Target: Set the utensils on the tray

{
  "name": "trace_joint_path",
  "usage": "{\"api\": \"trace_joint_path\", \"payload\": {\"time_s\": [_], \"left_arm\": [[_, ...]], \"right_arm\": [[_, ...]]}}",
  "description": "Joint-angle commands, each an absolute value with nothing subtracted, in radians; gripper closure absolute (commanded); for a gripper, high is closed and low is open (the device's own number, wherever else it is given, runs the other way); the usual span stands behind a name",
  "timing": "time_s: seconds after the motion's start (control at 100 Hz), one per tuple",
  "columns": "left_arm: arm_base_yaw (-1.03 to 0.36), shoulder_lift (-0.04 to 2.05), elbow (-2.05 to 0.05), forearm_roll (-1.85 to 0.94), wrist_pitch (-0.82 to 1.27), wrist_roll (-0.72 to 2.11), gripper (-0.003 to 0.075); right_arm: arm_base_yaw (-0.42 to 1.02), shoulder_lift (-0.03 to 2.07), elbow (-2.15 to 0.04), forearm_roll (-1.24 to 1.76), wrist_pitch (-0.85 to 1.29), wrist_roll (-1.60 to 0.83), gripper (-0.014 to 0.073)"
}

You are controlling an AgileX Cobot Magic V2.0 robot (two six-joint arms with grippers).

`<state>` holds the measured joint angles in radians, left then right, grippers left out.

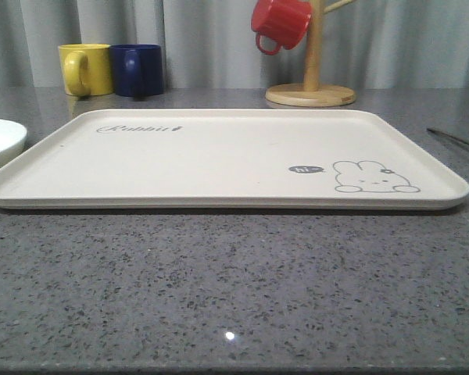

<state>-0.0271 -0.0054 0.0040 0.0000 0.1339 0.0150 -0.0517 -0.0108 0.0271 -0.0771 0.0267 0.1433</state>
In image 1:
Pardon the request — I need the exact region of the yellow mug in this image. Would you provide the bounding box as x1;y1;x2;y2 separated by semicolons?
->
58;44;113;97

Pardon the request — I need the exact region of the white round plate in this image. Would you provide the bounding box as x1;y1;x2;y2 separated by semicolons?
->
0;119;27;168

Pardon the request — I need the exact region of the red mug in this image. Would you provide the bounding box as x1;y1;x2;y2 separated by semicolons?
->
251;0;312;55

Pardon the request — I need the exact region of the dark blue mug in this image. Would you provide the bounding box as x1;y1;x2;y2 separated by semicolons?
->
109;44;164;97

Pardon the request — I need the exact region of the silver chopstick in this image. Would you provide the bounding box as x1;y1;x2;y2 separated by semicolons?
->
426;127;469;146
431;133;469;152

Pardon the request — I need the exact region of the beige rabbit serving tray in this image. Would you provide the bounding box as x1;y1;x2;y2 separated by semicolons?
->
0;109;469;210

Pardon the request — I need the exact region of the wooden mug tree stand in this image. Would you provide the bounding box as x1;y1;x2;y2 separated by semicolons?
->
265;0;356;108

